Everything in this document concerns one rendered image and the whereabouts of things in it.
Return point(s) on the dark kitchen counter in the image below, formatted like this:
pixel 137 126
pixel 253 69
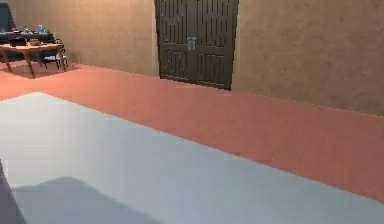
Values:
pixel 26 36

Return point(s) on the dark brown double door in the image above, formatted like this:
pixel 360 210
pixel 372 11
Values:
pixel 196 43

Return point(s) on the dark chair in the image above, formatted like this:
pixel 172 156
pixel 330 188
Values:
pixel 55 58

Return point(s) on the blue bottle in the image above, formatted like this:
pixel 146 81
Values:
pixel 41 29

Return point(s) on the brown bowl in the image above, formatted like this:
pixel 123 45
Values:
pixel 34 42

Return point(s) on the brown wooden table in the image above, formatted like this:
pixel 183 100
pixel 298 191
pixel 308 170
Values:
pixel 30 50

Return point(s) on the black pan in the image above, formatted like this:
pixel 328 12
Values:
pixel 16 41

